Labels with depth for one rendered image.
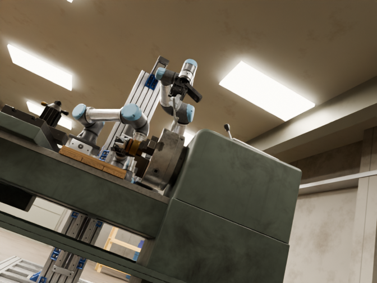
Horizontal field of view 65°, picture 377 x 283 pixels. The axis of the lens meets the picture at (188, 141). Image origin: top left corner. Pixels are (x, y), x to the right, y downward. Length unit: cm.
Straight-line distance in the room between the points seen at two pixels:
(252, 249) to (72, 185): 84
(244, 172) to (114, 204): 63
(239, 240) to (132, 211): 49
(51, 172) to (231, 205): 81
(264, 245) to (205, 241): 28
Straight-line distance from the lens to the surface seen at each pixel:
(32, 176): 141
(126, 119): 193
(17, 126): 142
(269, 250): 147
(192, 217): 134
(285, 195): 154
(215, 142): 145
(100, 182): 137
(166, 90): 184
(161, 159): 143
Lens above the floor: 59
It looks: 23 degrees up
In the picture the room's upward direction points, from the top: 21 degrees clockwise
